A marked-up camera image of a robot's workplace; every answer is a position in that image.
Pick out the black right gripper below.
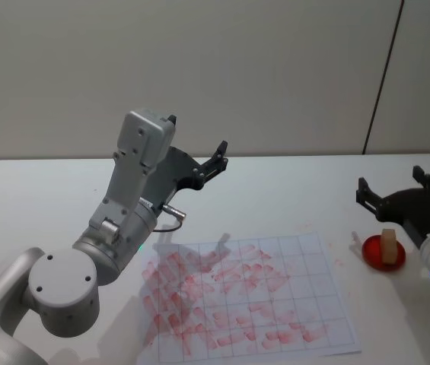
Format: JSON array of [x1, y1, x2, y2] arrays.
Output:
[[356, 165, 430, 248]]

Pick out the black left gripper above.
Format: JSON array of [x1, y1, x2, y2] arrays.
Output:
[[141, 113, 229, 214]]

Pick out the beige sponge block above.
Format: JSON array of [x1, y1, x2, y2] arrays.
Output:
[[380, 228, 398, 265]]

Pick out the round red dish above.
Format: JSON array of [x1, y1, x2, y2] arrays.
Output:
[[362, 234, 407, 271]]

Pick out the grid paper with red smears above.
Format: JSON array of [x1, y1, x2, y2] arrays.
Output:
[[135, 231, 362, 363]]

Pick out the thin dark cable, silver plug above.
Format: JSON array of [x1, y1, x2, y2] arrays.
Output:
[[151, 204, 188, 233]]

